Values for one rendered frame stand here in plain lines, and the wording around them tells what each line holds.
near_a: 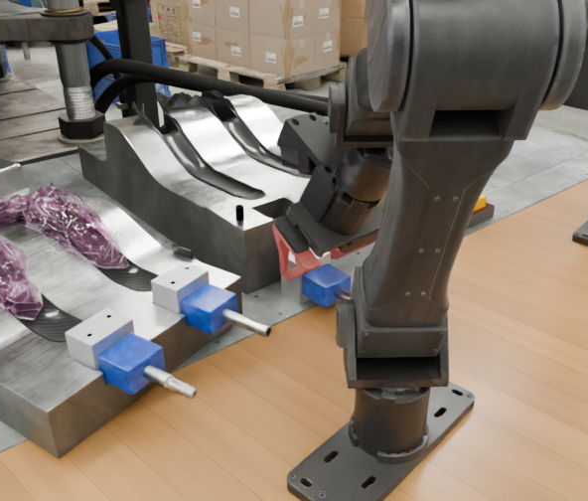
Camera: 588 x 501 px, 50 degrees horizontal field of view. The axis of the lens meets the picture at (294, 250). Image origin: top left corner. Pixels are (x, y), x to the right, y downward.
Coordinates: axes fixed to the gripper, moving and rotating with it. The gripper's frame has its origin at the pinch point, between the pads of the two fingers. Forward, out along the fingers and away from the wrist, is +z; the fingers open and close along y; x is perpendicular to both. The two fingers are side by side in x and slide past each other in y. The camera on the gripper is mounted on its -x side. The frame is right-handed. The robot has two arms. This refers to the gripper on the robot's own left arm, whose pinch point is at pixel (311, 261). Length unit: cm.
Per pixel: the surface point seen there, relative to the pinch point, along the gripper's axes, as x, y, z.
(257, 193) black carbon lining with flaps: -13.4, -2.0, 3.0
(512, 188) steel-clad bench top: -0.2, -48.5, 5.6
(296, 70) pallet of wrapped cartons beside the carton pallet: -234, -261, 212
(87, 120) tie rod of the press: -66, -6, 40
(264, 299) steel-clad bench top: -0.1, 5.1, 5.4
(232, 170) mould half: -21.7, -4.9, 8.2
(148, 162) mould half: -28.3, 5.0, 10.0
